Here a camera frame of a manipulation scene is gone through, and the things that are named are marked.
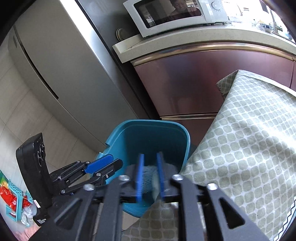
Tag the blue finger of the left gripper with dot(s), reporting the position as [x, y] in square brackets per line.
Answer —
[98, 164]
[108, 172]

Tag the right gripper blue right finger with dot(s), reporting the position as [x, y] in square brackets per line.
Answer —
[161, 174]

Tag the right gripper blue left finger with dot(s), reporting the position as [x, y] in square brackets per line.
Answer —
[139, 177]

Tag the white foam fruit net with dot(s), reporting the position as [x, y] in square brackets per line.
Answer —
[150, 184]

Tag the teal plastic trash bin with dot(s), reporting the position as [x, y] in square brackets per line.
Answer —
[134, 137]

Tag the maroon kitchen cabinet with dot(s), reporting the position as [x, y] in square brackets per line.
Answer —
[181, 82]

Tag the person's left hand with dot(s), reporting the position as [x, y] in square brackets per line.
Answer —
[27, 233]

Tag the teal basket with red items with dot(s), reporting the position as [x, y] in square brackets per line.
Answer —
[19, 205]

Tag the patterned green tablecloth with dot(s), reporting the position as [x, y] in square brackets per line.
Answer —
[249, 152]

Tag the silver refrigerator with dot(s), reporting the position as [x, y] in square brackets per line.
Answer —
[63, 50]

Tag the round plate behind microwave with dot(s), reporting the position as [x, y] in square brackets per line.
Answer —
[121, 34]

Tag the white microwave oven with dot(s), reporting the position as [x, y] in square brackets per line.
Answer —
[154, 17]

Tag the beige stone countertop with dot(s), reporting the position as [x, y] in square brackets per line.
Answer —
[137, 46]

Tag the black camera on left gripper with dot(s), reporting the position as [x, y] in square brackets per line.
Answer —
[32, 164]

